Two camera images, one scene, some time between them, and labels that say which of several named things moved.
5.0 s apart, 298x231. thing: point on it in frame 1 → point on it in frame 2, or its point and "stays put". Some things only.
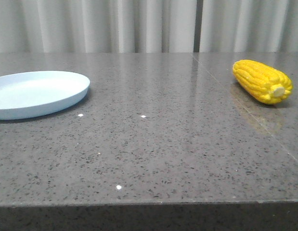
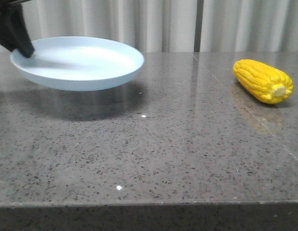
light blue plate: x=22 y=94 → x=77 y=63
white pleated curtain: x=36 y=26 stays put
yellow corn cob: x=266 y=83 stays put
